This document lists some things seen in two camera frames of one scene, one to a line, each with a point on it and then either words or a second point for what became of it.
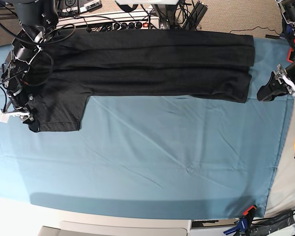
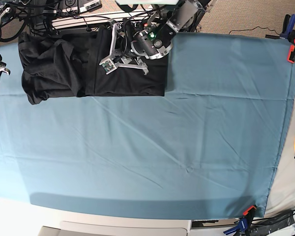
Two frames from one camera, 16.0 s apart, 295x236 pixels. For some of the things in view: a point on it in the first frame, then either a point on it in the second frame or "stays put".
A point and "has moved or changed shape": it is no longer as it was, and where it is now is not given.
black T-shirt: x=204 y=64 has moved or changed shape
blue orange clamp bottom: x=245 y=222 stays put
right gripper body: x=282 y=76 -> x=115 y=59
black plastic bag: x=262 y=227 stays put
